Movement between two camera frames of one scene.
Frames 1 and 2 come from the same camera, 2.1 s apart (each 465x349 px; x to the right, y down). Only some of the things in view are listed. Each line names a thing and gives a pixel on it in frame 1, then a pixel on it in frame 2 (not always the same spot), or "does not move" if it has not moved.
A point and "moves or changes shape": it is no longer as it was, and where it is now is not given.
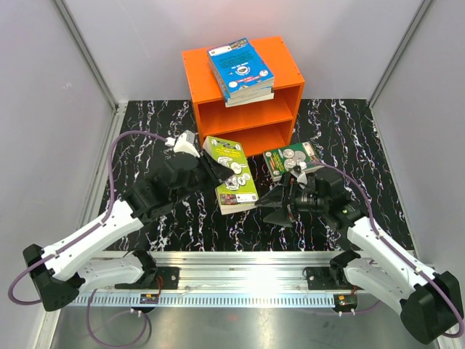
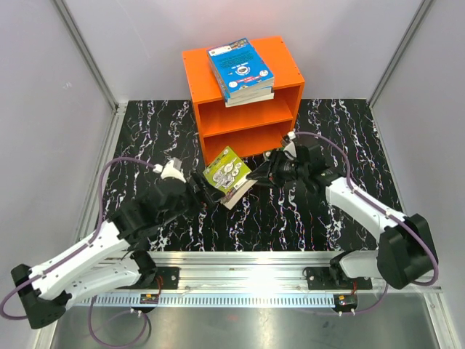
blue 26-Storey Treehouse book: [240, 70] does not move
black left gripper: [221, 172] to [203, 199]
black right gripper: [275, 199] to [266, 174]
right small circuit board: [345, 302] does not move
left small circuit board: [149, 298] does not move
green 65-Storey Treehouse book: [240, 190] moves or changes shape
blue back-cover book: [240, 68] to [249, 96]
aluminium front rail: [232, 273] does not move
